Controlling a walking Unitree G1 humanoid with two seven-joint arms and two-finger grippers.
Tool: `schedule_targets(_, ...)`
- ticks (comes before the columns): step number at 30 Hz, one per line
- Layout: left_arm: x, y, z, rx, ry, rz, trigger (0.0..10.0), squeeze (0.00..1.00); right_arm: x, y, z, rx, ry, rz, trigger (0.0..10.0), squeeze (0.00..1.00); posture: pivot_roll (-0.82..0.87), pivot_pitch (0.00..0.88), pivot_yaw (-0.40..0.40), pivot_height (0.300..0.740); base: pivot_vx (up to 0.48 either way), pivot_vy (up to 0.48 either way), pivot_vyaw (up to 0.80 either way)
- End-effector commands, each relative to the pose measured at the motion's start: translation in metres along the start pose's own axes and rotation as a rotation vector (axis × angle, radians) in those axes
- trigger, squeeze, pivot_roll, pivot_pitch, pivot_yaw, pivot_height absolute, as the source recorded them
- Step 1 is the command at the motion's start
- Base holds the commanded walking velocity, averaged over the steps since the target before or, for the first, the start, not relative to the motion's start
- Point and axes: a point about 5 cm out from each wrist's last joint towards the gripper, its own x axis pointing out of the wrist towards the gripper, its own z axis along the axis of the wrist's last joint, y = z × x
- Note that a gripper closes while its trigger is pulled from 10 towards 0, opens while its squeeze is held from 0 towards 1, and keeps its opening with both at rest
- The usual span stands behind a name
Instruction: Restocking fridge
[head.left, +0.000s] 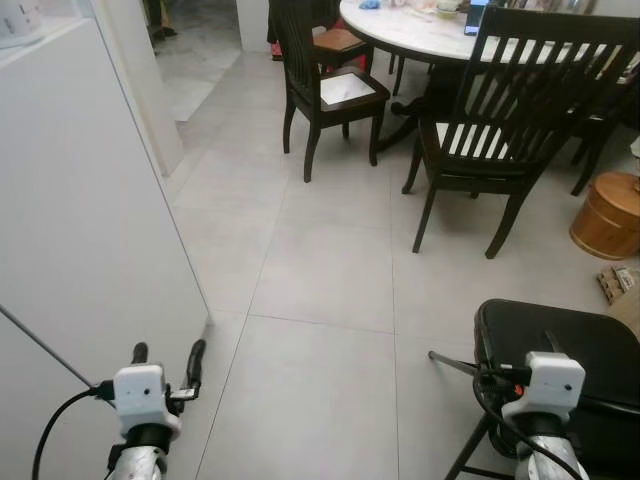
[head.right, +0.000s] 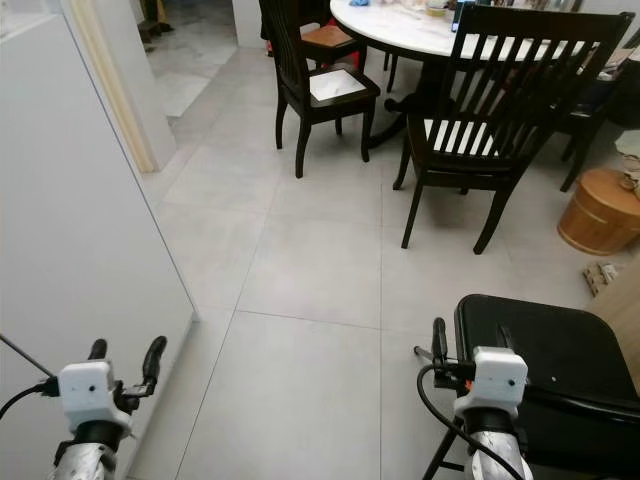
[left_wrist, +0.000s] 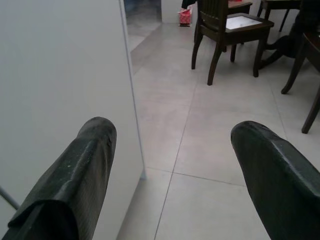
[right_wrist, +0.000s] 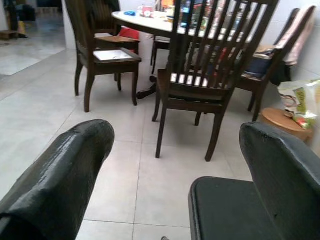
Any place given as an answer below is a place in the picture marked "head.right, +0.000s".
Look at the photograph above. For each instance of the dark wooden slatted chair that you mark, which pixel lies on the dark wooden slatted chair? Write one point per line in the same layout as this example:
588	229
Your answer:
540	25

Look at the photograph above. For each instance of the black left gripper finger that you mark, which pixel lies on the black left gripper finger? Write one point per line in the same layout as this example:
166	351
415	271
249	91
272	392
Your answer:
97	350
154	358

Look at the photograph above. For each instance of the dark wooden chair brown seat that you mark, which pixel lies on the dark wooden chair brown seat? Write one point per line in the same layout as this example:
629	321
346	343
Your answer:
327	38

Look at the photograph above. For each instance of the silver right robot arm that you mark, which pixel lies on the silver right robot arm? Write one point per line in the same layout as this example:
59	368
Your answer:
495	455

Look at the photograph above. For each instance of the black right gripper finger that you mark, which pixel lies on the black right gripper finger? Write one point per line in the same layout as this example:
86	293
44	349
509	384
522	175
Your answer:
504	338
439	342

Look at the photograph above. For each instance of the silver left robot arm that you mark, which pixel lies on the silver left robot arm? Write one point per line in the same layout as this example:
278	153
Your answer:
85	462

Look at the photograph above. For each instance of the black folding chair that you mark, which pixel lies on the black folding chair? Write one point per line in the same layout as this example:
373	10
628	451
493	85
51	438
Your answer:
560	350

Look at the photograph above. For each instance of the dark wooden chair white seat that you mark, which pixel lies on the dark wooden chair white seat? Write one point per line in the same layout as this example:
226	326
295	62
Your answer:
335	85

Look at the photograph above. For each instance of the small wooden slatted piece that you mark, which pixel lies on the small wooden slatted piece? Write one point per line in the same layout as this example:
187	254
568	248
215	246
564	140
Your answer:
600	277

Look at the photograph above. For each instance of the round wooden bucket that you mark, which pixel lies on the round wooden bucket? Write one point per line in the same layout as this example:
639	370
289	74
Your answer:
600	215

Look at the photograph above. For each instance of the phone with blue screen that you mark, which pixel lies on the phone with blue screen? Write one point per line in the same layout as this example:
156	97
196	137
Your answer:
461	15

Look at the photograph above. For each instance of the round white dining table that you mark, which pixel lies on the round white dining table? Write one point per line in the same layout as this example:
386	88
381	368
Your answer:
400	30

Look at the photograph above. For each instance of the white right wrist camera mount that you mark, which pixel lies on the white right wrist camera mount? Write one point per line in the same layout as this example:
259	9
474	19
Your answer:
495	378

